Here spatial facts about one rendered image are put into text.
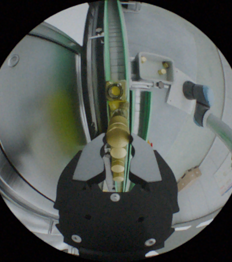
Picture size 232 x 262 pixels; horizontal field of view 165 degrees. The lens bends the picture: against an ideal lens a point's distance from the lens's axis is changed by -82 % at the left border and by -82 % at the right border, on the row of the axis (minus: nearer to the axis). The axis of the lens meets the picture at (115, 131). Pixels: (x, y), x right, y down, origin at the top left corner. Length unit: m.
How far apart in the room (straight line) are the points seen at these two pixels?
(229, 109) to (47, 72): 3.83
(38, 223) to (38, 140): 0.17
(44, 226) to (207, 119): 0.69
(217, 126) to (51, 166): 0.60
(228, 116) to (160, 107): 3.35
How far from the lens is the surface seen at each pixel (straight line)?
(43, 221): 0.21
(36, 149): 0.16
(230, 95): 3.80
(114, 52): 0.45
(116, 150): 0.17
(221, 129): 0.48
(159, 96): 0.60
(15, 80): 0.15
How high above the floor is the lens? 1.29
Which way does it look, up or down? 61 degrees down
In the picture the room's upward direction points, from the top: 175 degrees counter-clockwise
